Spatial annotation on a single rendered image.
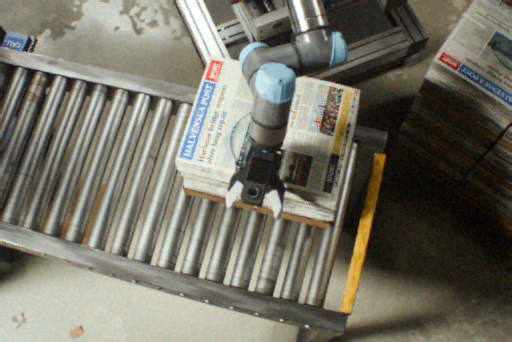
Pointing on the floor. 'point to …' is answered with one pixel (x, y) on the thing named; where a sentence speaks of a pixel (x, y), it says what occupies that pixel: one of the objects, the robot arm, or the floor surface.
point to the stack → (466, 138)
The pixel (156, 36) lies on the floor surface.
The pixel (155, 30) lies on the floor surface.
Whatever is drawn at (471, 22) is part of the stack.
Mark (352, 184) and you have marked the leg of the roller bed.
